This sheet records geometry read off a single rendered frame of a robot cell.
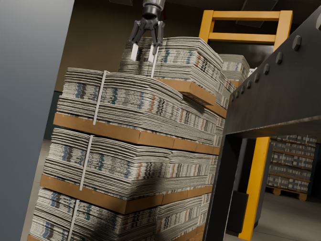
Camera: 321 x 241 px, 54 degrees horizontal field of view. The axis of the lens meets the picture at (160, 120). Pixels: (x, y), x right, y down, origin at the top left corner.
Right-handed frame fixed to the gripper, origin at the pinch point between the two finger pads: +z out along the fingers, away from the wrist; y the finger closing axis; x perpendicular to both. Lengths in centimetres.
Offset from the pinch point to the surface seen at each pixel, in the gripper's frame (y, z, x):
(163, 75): -8.7, 6.4, -5.0
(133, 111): -14.2, 25.4, 21.7
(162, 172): -18.6, 45.2, -1.8
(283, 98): -65, 25, 71
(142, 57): 4.1, -1.1, -6.5
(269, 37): -24, -67, -149
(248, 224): -34, 84, -148
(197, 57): -21.7, -2.8, -6.9
